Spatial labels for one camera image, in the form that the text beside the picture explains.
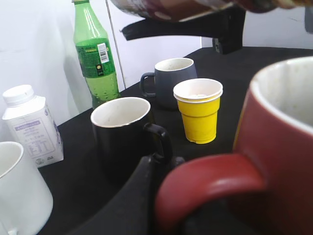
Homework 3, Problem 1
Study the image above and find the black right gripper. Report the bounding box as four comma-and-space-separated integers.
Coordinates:
121, 7, 246, 54

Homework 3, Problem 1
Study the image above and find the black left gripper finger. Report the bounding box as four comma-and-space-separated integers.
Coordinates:
71, 155, 185, 235

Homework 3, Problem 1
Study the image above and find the red ceramic mug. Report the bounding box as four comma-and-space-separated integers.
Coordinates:
155, 56, 313, 235

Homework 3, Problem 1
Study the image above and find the grey ceramic mug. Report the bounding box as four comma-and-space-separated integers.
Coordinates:
139, 58, 198, 110

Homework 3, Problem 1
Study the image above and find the black ceramic mug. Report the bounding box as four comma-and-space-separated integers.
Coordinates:
90, 97, 173, 183

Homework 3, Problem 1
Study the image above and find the white ceramic mug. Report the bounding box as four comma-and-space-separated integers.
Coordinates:
0, 141, 53, 235

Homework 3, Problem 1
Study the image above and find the green sprite bottle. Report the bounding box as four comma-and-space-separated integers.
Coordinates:
72, 0, 120, 109

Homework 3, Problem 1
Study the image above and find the black tablecloth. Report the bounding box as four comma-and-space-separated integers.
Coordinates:
40, 47, 313, 235

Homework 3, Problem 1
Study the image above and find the yellow plastic cup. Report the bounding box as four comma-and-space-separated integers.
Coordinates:
173, 78, 223, 144

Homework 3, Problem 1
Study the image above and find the white milk carton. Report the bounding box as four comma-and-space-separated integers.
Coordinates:
2, 85, 64, 168

